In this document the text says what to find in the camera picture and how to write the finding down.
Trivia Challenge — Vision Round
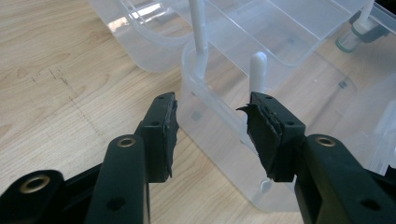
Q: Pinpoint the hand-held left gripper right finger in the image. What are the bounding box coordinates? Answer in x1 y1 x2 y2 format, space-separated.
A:
235 91 396 224

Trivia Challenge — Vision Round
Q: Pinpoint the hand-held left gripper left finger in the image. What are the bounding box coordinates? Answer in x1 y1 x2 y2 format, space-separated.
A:
83 91 180 224

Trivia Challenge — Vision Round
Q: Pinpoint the small white green bottle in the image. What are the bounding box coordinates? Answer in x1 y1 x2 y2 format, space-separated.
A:
335 0 376 54

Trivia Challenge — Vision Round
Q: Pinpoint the clear plastic storage box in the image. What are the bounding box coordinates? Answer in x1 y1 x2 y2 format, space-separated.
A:
179 0 396 213

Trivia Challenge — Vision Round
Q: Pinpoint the clear plastic tray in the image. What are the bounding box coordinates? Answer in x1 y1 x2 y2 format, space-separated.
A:
88 0 379 75

